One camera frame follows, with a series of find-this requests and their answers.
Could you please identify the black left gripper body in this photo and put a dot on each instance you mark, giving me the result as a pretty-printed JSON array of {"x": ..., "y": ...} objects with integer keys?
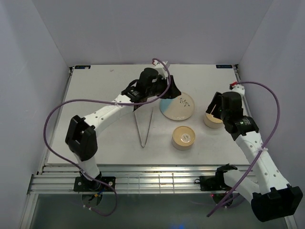
[{"x": 160, "y": 88}]

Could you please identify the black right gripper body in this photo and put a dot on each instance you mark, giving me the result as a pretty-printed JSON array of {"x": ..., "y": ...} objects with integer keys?
[{"x": 223, "y": 114}]

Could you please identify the steel lunch bowl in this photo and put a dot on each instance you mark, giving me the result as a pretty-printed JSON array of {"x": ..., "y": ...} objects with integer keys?
[
  {"x": 212, "y": 125},
  {"x": 183, "y": 144}
]

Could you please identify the stainless steel slotted tongs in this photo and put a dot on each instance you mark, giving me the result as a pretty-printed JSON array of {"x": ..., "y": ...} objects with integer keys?
[{"x": 143, "y": 120}]

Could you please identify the wooden round lid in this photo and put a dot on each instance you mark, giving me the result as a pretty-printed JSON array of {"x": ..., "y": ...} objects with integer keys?
[
  {"x": 184, "y": 132},
  {"x": 212, "y": 119}
]

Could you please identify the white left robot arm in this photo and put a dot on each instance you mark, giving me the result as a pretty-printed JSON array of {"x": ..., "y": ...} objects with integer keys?
[{"x": 82, "y": 133}]

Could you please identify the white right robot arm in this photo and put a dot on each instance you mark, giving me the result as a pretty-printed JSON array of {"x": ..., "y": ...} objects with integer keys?
[{"x": 272, "y": 197}]

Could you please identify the blue and white plate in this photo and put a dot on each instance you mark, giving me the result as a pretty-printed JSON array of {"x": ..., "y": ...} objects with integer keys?
[{"x": 179, "y": 108}]

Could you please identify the right blue corner label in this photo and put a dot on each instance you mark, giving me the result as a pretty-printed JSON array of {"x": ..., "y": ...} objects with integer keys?
[{"x": 224, "y": 66}]

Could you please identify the blue corner label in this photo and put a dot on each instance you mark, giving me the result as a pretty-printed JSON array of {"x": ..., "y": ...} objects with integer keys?
[
  {"x": 224, "y": 66},
  {"x": 82, "y": 67}
]

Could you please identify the left blue corner label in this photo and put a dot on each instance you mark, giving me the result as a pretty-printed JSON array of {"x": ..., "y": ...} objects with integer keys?
[{"x": 82, "y": 67}]

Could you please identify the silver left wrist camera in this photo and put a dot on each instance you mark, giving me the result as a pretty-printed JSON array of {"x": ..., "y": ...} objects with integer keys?
[{"x": 160, "y": 67}]

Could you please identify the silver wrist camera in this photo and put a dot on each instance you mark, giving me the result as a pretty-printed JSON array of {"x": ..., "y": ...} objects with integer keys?
[
  {"x": 235, "y": 87},
  {"x": 160, "y": 67}
]

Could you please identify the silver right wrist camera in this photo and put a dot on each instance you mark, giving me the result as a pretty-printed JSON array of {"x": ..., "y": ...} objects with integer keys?
[{"x": 235, "y": 87}]

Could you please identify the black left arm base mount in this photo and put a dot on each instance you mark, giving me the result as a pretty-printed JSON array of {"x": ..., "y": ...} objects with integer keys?
[{"x": 81, "y": 184}]

